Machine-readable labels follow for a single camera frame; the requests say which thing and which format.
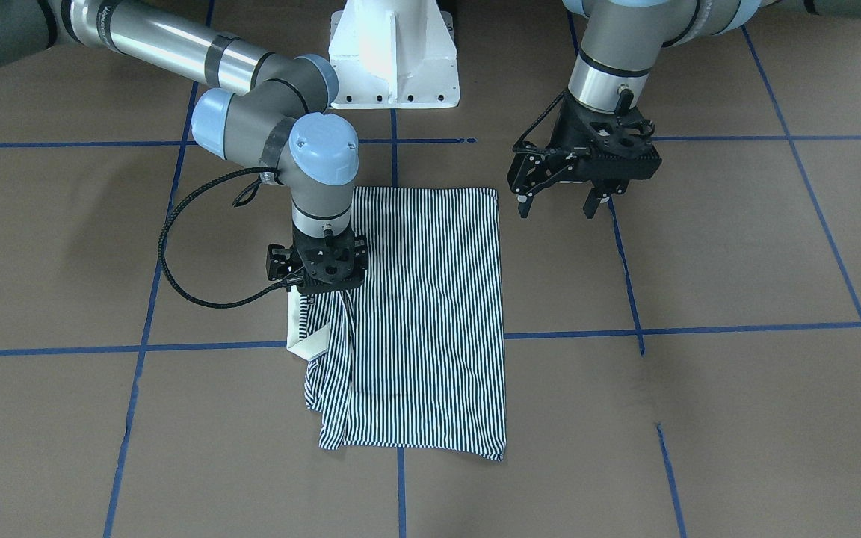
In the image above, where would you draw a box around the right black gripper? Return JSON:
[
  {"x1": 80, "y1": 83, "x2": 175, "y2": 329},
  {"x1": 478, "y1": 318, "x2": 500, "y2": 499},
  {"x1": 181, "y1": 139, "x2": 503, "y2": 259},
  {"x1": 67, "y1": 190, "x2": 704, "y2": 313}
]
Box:
[{"x1": 266, "y1": 243, "x2": 304, "y2": 283}]

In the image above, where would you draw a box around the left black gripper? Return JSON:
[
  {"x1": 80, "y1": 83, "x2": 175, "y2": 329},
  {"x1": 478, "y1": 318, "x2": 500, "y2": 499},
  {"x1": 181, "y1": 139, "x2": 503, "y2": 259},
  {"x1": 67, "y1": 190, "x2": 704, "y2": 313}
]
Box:
[{"x1": 507, "y1": 142, "x2": 607, "y2": 219}]

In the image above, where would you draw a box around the navy white striped polo shirt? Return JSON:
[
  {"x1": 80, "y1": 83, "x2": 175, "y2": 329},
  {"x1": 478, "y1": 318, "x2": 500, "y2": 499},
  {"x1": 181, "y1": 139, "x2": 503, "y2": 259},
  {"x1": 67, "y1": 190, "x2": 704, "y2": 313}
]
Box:
[{"x1": 287, "y1": 187, "x2": 507, "y2": 462}]

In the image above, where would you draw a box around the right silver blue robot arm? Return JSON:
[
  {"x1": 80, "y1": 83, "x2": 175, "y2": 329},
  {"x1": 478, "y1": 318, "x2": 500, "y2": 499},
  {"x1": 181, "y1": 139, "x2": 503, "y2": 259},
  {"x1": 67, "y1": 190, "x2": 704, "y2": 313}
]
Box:
[{"x1": 0, "y1": 1, "x2": 368, "y2": 294}]

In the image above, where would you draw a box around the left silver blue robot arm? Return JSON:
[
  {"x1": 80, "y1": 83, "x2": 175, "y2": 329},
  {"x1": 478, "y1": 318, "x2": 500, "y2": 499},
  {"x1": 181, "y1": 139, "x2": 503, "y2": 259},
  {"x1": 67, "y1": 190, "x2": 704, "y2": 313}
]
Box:
[{"x1": 507, "y1": 1, "x2": 768, "y2": 218}]

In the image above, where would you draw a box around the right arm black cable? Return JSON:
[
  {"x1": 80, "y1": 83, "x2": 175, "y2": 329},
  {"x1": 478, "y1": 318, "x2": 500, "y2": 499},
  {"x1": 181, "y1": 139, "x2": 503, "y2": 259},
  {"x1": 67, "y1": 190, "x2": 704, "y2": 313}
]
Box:
[{"x1": 158, "y1": 166, "x2": 304, "y2": 309}]

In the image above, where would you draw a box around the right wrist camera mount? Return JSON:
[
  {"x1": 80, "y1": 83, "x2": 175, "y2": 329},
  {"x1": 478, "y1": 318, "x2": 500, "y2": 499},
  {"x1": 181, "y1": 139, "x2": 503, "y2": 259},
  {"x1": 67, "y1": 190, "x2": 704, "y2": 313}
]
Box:
[{"x1": 293, "y1": 228, "x2": 369, "y2": 295}]

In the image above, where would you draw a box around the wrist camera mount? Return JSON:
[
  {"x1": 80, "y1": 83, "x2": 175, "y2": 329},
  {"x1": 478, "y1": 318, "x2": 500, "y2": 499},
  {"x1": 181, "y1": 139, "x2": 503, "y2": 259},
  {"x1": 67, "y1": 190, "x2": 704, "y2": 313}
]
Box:
[
  {"x1": 549, "y1": 91, "x2": 662, "y2": 197},
  {"x1": 293, "y1": 228, "x2": 369, "y2": 295}
]

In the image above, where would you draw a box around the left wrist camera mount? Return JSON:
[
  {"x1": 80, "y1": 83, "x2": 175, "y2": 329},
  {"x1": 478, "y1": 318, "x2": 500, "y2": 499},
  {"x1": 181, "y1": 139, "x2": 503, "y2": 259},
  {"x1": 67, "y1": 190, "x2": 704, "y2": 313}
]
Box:
[{"x1": 549, "y1": 91, "x2": 662, "y2": 197}]

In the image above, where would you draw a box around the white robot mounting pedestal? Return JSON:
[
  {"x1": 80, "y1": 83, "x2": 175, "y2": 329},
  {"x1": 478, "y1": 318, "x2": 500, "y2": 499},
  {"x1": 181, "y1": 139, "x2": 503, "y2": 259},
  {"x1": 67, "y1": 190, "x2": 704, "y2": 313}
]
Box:
[{"x1": 328, "y1": 1, "x2": 461, "y2": 109}]

